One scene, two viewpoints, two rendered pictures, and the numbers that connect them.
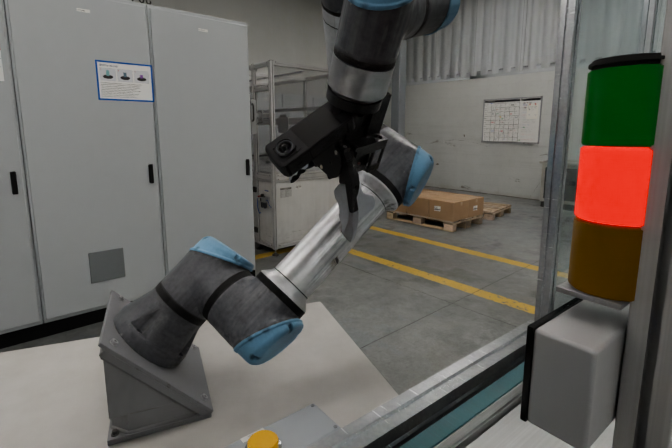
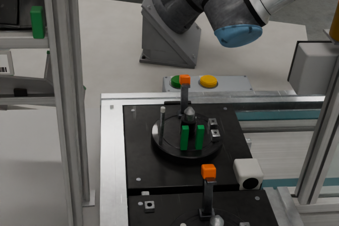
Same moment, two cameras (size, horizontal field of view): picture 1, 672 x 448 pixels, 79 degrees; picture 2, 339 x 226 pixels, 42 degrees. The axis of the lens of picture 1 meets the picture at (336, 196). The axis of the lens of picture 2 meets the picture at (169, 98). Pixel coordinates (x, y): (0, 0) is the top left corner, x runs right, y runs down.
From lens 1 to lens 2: 47 cm
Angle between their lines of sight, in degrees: 37
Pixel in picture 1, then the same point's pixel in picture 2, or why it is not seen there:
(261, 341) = (229, 32)
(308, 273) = not seen: outside the picture
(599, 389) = (310, 72)
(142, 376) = (161, 31)
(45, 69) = not seen: outside the picture
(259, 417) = not seen: hidden behind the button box
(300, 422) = (233, 80)
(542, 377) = (295, 63)
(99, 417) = (137, 48)
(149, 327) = (169, 4)
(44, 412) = (112, 36)
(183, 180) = not seen: outside the picture
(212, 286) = not seen: outside the picture
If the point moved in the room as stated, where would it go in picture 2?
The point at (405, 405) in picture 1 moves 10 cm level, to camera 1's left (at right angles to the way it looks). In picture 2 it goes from (300, 96) to (261, 82)
